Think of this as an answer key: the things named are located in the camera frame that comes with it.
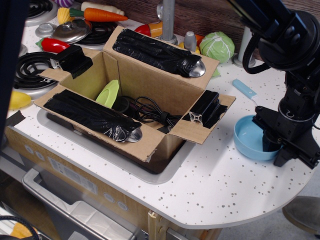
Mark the grey oven door handle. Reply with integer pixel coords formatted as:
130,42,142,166
22,168,140,240

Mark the red toy chili pepper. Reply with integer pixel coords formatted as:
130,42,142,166
35,37,70,54

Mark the silver pot lid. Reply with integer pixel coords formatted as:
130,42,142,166
51,19,92,44

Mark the grey faucet post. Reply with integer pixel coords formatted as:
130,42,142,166
156,0,178,45

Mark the purple striped toy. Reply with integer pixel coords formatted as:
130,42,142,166
55,0,75,8

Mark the black front stove coil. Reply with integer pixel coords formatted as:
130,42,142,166
13,51,58,100

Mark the grey faucet handle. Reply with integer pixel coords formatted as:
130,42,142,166
183,31,197,52

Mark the orange toy carrot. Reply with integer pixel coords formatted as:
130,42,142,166
69,7,128,22

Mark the green toy cabbage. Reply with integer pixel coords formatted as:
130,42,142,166
199,31,235,63

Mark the cream toy bottle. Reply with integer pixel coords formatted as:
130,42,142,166
80,1,125,16

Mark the black stove coil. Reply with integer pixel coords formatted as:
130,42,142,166
24,0,58,27
13,51,58,100
75,22,118,51

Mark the black tape piece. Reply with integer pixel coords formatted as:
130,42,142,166
5,110,26,127

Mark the black coiled cable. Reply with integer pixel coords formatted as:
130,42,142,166
117,96,183,131

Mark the open cardboard box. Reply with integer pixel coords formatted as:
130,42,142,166
34,26,219,162

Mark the grey support pole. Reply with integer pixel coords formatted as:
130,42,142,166
232,26,252,68

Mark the light blue bowl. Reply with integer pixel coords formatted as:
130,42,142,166
233,115,279,161

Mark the black rear stove coil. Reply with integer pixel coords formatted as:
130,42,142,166
24,0,58,27

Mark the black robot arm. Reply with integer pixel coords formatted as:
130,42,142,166
230,0,320,169

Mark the red orange toy pepper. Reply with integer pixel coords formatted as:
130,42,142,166
134,21,163,38

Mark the yellow toy banana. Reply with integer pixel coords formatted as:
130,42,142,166
8,91,32,110

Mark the blue handled toy knife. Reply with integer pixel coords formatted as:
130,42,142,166
232,79,258,106

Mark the yellow toy corn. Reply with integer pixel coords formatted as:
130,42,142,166
57,7,75,25

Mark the black middle stove coil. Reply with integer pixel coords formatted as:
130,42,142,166
75,22,118,51

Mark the light green plastic dish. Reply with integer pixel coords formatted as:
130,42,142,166
95,79,120,108

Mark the grey stove knob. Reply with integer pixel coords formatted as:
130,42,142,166
35,22,57,38
18,43,28,57

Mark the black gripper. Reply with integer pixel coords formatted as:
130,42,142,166
253,96,320,169

